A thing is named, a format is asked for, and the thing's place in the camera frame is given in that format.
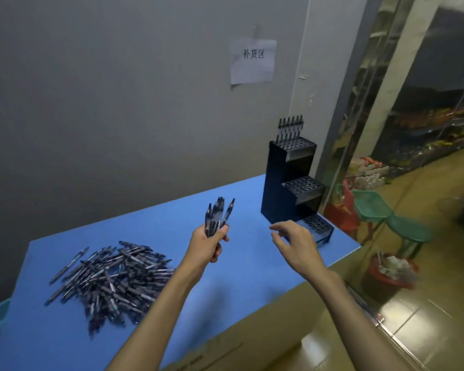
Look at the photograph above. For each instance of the person's right hand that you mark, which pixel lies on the person's right hand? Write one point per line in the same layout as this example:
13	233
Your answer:
303	253

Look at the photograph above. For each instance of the person's left hand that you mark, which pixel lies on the person's left hand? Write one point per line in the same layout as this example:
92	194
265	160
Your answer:
201	251

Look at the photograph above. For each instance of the black tiered pen display stand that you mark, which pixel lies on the black tiered pen display stand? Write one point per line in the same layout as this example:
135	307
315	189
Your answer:
274	181

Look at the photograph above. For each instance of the pile of grey pens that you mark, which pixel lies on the pile of grey pens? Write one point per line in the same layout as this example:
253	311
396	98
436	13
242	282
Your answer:
112	282

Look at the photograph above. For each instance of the cluster of grey pens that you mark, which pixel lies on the cluster of grey pens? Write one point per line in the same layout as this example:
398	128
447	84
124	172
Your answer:
289	127

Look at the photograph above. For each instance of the person's left forearm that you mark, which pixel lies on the person's left forearm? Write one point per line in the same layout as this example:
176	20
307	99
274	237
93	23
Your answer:
154	324

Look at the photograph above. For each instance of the person's right forearm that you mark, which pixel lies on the person's right forearm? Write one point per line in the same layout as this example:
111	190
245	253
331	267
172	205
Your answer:
355	324

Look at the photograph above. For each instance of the red plastic stool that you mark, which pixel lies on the red plastic stool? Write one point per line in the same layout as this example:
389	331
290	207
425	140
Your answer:
340	218

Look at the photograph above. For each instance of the blue table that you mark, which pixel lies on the blue table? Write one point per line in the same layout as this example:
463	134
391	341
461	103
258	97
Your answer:
139	227

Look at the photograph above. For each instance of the red plastic bucket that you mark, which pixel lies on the red plastic bucket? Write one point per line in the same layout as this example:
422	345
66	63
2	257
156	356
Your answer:
386	285

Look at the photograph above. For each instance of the heap of packaged goods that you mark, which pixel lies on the heap of packaged goods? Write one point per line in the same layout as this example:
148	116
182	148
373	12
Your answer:
367	173

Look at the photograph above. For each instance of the green plastic stool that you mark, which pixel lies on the green plastic stool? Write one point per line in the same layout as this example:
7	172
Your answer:
408	229

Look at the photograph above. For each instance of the dark goods shelf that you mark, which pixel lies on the dark goods shelf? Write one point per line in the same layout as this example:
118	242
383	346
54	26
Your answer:
429	127

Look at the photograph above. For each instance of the white paper wall sign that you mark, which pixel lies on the white paper wall sign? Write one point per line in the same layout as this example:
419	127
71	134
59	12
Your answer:
253	61

